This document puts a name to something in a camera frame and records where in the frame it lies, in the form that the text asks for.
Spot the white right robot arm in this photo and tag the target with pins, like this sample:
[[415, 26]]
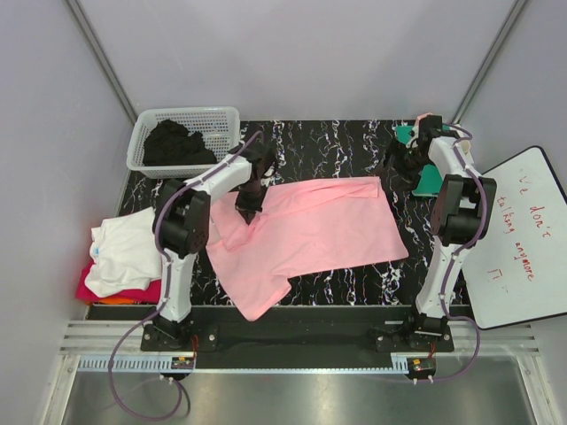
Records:
[[459, 220]]

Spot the white plastic basket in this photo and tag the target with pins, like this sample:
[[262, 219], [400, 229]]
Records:
[[219, 126]]

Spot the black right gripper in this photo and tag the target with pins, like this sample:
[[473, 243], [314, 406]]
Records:
[[407, 179]]

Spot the pink t shirt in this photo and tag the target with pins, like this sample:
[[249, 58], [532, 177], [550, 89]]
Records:
[[304, 228]]

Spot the white whiteboard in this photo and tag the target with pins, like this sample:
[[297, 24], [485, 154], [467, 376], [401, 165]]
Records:
[[517, 272]]

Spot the pink cube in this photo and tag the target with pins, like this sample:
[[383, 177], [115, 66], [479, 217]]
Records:
[[422, 116]]

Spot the green cutting mat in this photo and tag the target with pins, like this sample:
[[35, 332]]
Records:
[[446, 154]]

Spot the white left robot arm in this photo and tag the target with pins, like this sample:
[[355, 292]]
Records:
[[181, 231]]

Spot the black t shirt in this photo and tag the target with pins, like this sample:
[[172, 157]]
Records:
[[172, 144]]

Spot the magenta folded t shirt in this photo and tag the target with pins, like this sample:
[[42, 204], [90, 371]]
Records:
[[149, 296]]

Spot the white slotted cable duct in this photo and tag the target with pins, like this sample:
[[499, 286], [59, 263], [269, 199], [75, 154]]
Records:
[[176, 365]]

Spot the yellow mug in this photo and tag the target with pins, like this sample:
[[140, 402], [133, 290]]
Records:
[[465, 147]]

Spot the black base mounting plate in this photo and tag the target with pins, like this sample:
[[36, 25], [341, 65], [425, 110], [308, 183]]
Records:
[[217, 328]]

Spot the white folded t shirt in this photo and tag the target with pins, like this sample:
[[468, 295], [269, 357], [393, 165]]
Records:
[[124, 255]]

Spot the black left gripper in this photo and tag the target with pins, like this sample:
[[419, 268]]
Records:
[[248, 210]]

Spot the orange folded t shirt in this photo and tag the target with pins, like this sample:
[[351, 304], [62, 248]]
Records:
[[114, 301]]

